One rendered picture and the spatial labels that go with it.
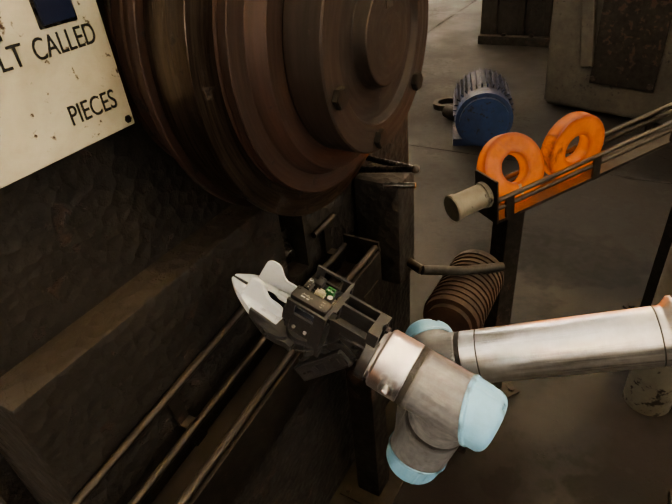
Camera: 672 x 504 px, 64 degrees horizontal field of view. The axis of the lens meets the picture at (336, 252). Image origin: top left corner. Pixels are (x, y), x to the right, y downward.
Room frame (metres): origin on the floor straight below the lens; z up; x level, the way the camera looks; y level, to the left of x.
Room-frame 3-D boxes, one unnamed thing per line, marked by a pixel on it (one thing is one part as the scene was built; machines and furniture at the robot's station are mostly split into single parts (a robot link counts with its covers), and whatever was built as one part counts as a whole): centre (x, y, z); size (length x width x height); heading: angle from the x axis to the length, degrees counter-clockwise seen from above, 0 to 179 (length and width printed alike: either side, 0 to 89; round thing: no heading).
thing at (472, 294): (0.92, -0.28, 0.27); 0.22 x 0.13 x 0.53; 146
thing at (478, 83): (2.83, -0.89, 0.17); 0.57 x 0.31 x 0.34; 166
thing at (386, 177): (0.93, -0.10, 0.68); 0.11 x 0.08 x 0.24; 56
